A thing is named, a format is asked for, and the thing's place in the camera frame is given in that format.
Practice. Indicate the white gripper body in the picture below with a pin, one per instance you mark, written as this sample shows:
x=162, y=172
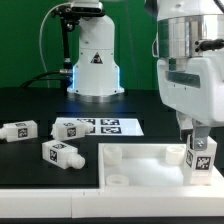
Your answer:
x=197, y=92

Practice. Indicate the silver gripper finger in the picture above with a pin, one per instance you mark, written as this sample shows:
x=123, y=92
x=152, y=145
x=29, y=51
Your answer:
x=199, y=137
x=185, y=125

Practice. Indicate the white square table top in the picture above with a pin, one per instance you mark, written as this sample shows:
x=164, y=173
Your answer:
x=142, y=169

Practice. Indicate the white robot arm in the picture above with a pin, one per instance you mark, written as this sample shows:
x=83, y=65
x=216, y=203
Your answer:
x=189, y=46

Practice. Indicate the white sheet with tags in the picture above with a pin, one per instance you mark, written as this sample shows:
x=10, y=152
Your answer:
x=109, y=126

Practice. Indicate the white L-shaped obstacle fence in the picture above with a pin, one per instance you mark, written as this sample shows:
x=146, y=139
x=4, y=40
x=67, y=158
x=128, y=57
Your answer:
x=171, y=202

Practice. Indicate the black camera on stand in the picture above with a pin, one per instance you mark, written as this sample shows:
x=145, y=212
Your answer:
x=70, y=15

